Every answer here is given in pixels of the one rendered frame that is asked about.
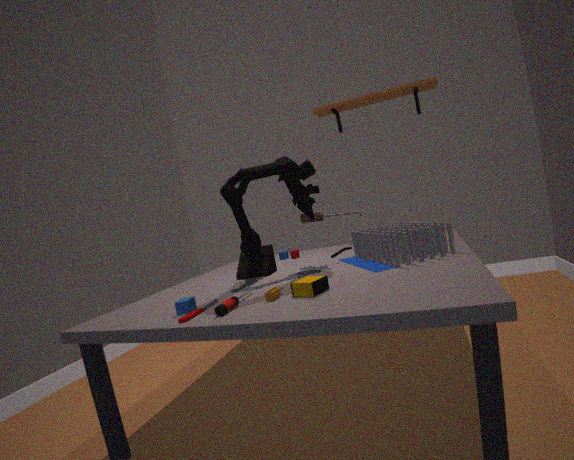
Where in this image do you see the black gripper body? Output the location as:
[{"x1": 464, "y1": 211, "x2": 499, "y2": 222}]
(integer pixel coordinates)
[{"x1": 289, "y1": 183, "x2": 315, "y2": 210}]

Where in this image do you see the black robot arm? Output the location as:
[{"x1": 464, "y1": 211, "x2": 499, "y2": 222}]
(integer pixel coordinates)
[{"x1": 220, "y1": 156, "x2": 316, "y2": 266}]

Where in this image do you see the red and black screwdriver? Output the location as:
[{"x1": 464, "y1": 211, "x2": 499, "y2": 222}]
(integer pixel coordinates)
[{"x1": 215, "y1": 288, "x2": 253, "y2": 316}]

